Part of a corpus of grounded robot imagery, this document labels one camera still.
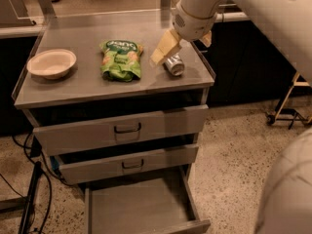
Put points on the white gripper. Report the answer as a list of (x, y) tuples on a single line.
[(194, 25)]

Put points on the silver redbull can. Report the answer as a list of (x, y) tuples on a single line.
[(174, 65)]

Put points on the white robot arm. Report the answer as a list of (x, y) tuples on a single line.
[(286, 201)]

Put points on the metal drawer cabinet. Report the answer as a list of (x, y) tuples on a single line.
[(84, 95)]

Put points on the top metal drawer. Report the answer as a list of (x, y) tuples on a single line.
[(99, 133)]

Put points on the metal drawer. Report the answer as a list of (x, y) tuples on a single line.
[(99, 133), (97, 169), (155, 202)]

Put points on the bottom metal drawer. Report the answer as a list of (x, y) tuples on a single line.
[(155, 202)]

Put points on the middle metal drawer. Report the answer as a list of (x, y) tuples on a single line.
[(97, 169)]

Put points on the green chip bag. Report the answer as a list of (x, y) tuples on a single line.
[(121, 60)]

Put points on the white paper bowl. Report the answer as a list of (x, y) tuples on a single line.
[(52, 64)]

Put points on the black floor stand bar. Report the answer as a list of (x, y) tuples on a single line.
[(25, 219)]

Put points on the white horizontal rail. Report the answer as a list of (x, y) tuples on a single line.
[(230, 17)]

